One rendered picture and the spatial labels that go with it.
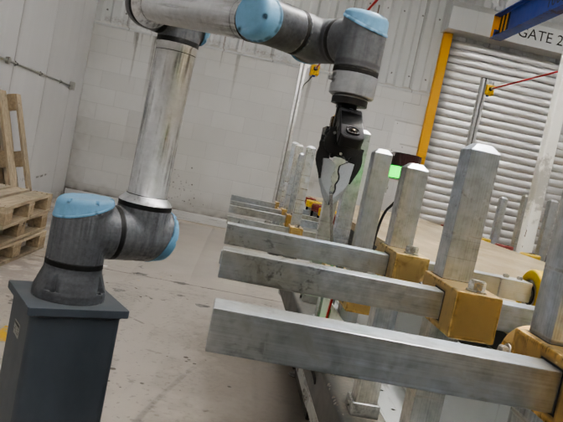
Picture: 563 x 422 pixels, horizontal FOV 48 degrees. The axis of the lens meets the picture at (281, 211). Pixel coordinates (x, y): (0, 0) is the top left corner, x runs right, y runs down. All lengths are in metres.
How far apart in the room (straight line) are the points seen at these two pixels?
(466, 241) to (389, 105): 8.45
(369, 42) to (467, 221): 0.58
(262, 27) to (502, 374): 0.90
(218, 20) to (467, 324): 0.89
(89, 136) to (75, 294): 7.52
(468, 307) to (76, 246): 1.20
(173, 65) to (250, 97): 7.20
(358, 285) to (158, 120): 1.16
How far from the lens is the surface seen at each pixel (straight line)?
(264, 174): 8.92
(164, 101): 1.76
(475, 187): 0.74
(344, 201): 1.47
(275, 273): 0.67
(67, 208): 1.69
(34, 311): 1.65
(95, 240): 1.70
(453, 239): 0.74
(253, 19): 1.25
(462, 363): 0.45
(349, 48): 1.24
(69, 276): 1.71
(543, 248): 2.95
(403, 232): 0.98
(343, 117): 1.20
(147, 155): 1.76
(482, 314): 0.69
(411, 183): 0.98
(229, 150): 8.92
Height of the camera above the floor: 1.06
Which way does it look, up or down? 4 degrees down
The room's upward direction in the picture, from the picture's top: 12 degrees clockwise
